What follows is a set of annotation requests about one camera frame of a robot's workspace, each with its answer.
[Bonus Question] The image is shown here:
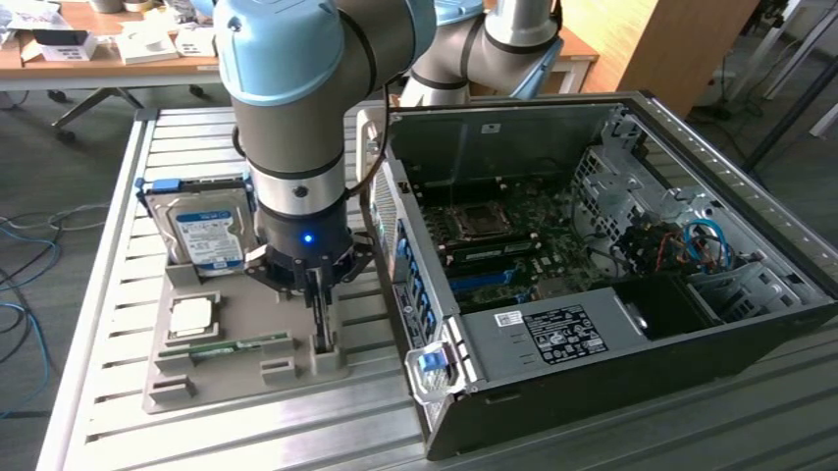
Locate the red wire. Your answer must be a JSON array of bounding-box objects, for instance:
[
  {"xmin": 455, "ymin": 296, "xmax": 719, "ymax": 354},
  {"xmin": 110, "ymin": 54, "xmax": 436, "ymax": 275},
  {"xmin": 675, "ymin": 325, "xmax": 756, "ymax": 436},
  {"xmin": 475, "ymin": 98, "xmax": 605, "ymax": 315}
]
[{"xmin": 659, "ymin": 231, "xmax": 688, "ymax": 269}]

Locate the blue wire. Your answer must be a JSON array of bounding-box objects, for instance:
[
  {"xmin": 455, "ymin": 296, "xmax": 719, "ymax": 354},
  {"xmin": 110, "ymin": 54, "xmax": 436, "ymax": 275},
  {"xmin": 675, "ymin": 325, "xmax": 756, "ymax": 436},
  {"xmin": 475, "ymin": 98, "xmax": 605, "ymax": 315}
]
[{"xmin": 679, "ymin": 219, "xmax": 735, "ymax": 274}]

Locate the clear plastic bag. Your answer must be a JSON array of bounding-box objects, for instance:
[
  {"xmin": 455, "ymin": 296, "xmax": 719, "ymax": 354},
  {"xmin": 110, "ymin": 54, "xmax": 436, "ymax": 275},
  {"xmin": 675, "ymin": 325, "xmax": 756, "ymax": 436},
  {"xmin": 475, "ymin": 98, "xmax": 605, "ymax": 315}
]
[{"xmin": 0, "ymin": 0, "xmax": 73, "ymax": 33}]

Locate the hard disk in blue caddy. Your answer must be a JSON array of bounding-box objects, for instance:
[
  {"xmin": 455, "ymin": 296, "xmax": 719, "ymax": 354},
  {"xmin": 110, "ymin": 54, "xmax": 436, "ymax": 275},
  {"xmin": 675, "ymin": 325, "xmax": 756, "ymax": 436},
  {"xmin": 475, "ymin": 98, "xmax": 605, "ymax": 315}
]
[{"xmin": 133, "ymin": 176, "xmax": 257, "ymax": 281}]

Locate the flat white box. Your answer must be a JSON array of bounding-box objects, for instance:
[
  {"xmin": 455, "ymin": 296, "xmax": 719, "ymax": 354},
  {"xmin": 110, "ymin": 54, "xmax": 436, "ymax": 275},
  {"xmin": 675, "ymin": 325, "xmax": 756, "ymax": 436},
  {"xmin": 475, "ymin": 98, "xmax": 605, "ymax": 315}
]
[{"xmin": 113, "ymin": 26, "xmax": 180, "ymax": 66}]

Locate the white table leg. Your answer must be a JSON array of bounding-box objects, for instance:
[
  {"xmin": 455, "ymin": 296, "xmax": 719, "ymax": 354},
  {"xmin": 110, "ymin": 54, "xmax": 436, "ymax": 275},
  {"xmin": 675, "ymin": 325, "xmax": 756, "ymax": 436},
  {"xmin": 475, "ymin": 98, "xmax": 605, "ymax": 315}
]
[{"xmin": 761, "ymin": 0, "xmax": 838, "ymax": 137}]

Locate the open black PC case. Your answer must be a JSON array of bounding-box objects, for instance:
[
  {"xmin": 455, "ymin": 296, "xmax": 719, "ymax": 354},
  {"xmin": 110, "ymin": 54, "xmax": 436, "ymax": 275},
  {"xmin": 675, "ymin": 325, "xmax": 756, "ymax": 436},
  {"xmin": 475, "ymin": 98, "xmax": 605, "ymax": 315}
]
[{"xmin": 356, "ymin": 89, "xmax": 838, "ymax": 462}]

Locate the metal CPU socket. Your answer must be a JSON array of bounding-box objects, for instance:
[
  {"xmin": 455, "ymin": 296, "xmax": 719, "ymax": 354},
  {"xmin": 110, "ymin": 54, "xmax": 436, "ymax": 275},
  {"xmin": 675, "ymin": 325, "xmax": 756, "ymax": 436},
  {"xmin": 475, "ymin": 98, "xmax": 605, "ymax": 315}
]
[{"xmin": 444, "ymin": 202, "xmax": 517, "ymax": 242}]

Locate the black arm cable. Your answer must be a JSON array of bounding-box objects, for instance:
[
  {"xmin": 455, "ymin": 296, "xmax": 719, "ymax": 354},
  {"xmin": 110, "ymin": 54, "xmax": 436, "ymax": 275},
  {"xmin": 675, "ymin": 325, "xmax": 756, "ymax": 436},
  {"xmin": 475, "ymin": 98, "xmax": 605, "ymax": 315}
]
[{"xmin": 342, "ymin": 73, "xmax": 401, "ymax": 200}]

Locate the silver CPU chip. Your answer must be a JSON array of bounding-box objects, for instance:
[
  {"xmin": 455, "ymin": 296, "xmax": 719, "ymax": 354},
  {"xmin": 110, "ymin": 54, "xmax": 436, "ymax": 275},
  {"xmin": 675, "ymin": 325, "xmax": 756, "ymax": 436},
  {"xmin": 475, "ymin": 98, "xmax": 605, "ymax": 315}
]
[{"xmin": 166, "ymin": 297, "xmax": 216, "ymax": 340}]

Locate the small white box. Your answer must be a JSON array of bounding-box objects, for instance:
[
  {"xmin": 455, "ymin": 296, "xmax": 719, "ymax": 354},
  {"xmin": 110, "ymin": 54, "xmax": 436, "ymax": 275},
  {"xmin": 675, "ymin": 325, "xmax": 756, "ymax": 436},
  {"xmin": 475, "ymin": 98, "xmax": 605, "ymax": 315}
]
[{"xmin": 173, "ymin": 25, "xmax": 221, "ymax": 58}]

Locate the white floor cable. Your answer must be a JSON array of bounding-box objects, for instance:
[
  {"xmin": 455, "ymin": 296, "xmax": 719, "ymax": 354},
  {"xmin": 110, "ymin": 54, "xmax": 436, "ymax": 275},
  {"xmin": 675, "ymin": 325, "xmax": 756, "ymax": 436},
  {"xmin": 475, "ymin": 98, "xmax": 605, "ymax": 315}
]
[{"xmin": 0, "ymin": 203, "xmax": 110, "ymax": 233}]

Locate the blue floor cable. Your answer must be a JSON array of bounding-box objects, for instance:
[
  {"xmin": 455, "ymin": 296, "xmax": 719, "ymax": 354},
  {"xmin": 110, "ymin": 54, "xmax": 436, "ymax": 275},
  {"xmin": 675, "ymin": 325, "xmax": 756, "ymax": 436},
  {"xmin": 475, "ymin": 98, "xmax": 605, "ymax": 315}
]
[
  {"xmin": 0, "ymin": 301, "xmax": 53, "ymax": 421},
  {"xmin": 0, "ymin": 218, "xmax": 61, "ymax": 293}
]

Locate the green motherboard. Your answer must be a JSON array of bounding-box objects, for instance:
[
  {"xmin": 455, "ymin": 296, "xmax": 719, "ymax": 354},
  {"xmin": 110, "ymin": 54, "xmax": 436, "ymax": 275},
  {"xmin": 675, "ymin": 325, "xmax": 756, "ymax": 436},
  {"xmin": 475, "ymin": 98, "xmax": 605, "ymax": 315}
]
[{"xmin": 417, "ymin": 179, "xmax": 633, "ymax": 315}]

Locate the silver chipset heatsink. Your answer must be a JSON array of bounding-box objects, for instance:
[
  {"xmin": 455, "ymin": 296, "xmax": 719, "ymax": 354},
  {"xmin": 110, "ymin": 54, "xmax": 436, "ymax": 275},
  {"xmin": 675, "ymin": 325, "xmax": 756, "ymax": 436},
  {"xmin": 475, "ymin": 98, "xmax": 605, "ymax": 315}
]
[{"xmin": 536, "ymin": 279, "xmax": 579, "ymax": 300}]

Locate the blue expansion slot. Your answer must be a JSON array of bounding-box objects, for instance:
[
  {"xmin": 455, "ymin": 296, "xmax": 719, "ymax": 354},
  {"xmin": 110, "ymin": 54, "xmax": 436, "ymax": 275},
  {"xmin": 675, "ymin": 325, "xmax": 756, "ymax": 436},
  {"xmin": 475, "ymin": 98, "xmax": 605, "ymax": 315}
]
[{"xmin": 449, "ymin": 269, "xmax": 517, "ymax": 295}]

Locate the green RAM stick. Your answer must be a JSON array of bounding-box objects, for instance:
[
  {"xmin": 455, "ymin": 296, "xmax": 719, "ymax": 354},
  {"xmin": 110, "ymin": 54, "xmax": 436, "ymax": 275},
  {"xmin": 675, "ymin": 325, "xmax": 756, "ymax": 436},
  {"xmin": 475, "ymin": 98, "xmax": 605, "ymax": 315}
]
[
  {"xmin": 158, "ymin": 332, "xmax": 290, "ymax": 359},
  {"xmin": 449, "ymin": 238, "xmax": 536, "ymax": 265}
]

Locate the grey plastic parts rack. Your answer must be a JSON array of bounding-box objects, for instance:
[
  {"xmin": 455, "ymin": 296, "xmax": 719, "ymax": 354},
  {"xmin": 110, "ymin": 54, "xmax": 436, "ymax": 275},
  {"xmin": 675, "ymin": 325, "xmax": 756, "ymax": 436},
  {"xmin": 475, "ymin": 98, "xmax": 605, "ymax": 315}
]
[{"xmin": 140, "ymin": 254, "xmax": 353, "ymax": 417}]

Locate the wooden cabinet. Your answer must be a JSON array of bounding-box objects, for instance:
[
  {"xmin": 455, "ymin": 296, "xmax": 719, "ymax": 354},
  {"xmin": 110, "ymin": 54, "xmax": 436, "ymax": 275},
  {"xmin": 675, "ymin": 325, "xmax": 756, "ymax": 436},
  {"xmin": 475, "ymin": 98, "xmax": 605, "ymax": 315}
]
[{"xmin": 561, "ymin": 0, "xmax": 761, "ymax": 119}]

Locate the white box with black lid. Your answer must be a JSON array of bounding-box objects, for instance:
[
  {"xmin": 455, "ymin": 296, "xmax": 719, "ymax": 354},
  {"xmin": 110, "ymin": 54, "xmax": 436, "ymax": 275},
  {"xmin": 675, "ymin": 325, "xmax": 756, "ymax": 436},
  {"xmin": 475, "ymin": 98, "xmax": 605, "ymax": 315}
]
[{"xmin": 32, "ymin": 28, "xmax": 100, "ymax": 63}]

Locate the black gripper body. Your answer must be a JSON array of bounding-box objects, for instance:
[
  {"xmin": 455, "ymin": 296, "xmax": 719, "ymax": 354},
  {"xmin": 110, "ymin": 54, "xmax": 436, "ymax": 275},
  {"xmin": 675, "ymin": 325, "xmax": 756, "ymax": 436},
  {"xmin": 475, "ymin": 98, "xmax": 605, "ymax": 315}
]
[{"xmin": 256, "ymin": 201, "xmax": 360, "ymax": 280}]

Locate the grey power supply unit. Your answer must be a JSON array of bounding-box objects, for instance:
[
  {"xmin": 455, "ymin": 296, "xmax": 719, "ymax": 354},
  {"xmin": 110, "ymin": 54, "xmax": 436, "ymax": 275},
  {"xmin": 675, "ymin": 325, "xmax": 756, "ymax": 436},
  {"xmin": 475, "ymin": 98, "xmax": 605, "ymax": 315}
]
[{"xmin": 459, "ymin": 287, "xmax": 656, "ymax": 384}]

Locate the silver disk bay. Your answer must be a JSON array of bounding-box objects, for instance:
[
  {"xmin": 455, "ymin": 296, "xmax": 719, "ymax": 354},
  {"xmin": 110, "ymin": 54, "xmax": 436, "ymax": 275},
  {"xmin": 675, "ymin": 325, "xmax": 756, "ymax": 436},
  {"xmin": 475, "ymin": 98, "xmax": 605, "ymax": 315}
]
[{"xmin": 684, "ymin": 261, "xmax": 804, "ymax": 326}]

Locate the blue case latch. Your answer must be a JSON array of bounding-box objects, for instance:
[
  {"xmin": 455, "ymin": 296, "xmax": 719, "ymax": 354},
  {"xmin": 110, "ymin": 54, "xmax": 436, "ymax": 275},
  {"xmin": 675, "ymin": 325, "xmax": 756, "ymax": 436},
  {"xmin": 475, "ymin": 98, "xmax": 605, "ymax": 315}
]
[{"xmin": 417, "ymin": 351, "xmax": 448, "ymax": 378}]

